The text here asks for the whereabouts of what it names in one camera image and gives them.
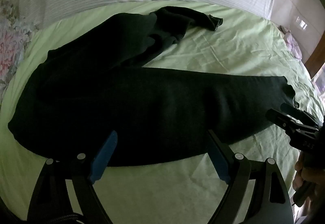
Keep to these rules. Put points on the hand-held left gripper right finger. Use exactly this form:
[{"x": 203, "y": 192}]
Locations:
[{"x": 218, "y": 160}]

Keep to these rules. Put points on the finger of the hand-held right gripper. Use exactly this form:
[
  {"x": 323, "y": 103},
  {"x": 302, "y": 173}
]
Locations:
[
  {"x": 297, "y": 111},
  {"x": 278, "y": 118}
]

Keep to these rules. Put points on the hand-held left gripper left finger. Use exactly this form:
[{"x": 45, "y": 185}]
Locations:
[{"x": 103, "y": 158}]

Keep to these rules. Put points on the black pants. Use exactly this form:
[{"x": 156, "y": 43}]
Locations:
[{"x": 127, "y": 99}]

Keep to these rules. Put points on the person's right hand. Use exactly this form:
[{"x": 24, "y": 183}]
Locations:
[{"x": 301, "y": 170}]

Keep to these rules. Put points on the brown wooden furniture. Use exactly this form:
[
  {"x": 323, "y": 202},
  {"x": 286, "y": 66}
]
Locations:
[{"x": 316, "y": 60}]

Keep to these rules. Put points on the purple floral pillow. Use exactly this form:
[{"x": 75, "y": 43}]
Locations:
[{"x": 292, "y": 42}]

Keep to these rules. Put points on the light green bed sheet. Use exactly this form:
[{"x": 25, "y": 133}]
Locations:
[{"x": 228, "y": 44}]

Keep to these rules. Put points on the pink floral pillow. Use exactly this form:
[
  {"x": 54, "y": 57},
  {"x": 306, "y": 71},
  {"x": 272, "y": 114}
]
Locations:
[{"x": 10, "y": 44}]

